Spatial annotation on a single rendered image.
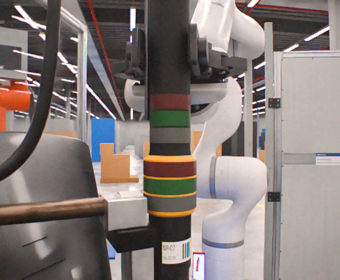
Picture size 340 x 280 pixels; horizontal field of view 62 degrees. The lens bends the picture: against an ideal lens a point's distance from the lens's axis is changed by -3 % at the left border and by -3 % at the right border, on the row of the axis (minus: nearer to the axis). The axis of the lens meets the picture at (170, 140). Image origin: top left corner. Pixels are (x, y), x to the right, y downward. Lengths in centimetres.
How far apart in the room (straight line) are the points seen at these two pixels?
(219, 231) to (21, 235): 61
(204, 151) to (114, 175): 867
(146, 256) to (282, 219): 193
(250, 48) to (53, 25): 68
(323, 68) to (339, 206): 92
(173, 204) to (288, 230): 196
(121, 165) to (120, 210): 919
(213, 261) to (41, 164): 61
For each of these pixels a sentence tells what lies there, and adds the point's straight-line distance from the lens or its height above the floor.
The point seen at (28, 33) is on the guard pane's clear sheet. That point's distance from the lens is 135.
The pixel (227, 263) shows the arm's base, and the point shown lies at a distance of 85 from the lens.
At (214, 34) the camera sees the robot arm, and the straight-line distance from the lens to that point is 58.
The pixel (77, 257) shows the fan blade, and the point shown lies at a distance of 27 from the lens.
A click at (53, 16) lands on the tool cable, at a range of 23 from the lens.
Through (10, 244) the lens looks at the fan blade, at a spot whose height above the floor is 134.
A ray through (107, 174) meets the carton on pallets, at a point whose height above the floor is 26.
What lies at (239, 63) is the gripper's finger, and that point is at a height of 149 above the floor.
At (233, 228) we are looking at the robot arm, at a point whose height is 119.
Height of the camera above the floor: 142
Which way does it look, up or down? 1 degrees down
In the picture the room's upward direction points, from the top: straight up
